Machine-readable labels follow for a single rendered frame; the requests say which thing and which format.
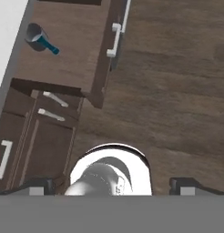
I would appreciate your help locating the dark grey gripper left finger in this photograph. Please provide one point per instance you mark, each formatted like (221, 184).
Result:
(41, 185)

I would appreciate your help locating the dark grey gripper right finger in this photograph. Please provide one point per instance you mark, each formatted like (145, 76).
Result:
(181, 185)

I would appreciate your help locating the open brown wooden drawer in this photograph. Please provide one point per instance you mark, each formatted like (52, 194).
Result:
(71, 45)

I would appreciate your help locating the white and black round object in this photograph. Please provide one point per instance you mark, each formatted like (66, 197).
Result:
(138, 173)

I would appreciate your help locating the brown wooden cupboard door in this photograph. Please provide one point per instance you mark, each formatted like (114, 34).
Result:
(18, 133)

